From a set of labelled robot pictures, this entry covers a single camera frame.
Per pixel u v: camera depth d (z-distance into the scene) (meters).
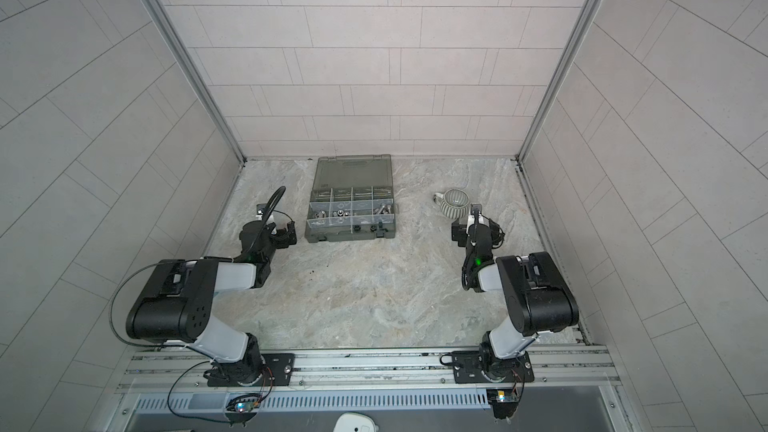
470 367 0.71
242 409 0.64
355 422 0.63
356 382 0.71
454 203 1.02
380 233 0.94
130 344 0.43
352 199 0.99
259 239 0.71
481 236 0.71
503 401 0.68
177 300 0.46
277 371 0.71
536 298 0.45
